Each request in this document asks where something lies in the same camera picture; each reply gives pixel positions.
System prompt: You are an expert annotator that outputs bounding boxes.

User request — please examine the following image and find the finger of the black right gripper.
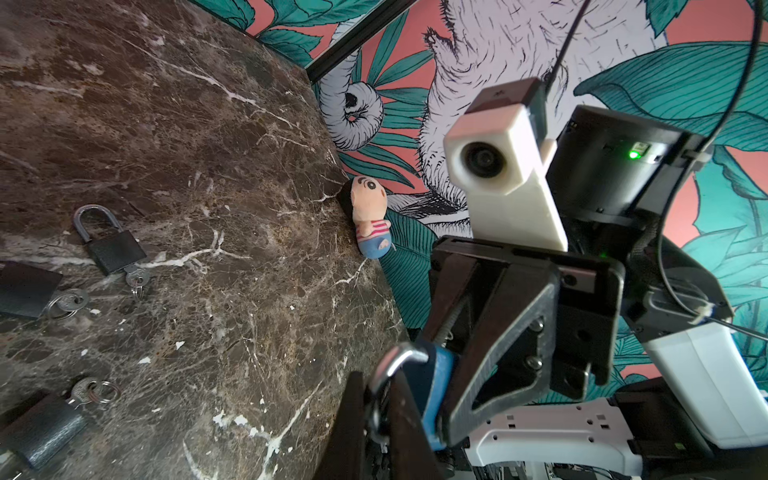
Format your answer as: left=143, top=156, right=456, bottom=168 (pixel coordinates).
left=440, top=260, right=559, bottom=446

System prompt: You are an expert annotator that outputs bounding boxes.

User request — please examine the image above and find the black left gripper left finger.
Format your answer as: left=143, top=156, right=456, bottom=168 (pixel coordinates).
left=312, top=371, right=366, bottom=480

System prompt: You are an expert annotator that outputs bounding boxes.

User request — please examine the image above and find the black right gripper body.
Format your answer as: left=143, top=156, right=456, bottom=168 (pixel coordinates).
left=419, top=235, right=626, bottom=448

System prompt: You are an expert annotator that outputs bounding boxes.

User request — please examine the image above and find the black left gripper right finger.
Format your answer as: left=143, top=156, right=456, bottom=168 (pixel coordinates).
left=387, top=372, right=442, bottom=480

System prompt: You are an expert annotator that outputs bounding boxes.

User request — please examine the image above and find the blue padlock silver shackle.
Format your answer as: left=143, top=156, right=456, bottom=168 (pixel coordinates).
left=365, top=341, right=456, bottom=451

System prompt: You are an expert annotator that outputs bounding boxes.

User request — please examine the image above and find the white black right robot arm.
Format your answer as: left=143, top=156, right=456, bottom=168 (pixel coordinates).
left=421, top=102, right=767, bottom=479

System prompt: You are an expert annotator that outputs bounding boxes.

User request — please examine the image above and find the plush doll striped shirt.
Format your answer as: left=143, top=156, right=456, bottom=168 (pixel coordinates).
left=337, top=176, right=393, bottom=260

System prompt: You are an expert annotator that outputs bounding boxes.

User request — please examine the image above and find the small black padlock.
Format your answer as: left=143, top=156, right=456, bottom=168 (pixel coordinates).
left=1, top=261, right=90, bottom=320
left=73, top=204, right=151, bottom=299

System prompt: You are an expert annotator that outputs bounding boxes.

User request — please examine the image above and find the blue padlock with keys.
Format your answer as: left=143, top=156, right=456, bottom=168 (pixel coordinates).
left=1, top=377, right=122, bottom=479

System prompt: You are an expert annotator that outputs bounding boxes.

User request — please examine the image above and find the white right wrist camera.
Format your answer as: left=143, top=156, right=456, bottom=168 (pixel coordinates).
left=444, top=78, right=568, bottom=252

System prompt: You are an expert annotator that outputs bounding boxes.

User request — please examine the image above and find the black right corner frame post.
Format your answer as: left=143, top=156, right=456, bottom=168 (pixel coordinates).
left=306, top=0, right=416, bottom=83

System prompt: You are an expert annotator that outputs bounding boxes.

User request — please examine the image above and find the thin black right cable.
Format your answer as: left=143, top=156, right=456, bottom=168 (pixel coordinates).
left=653, top=0, right=768, bottom=343

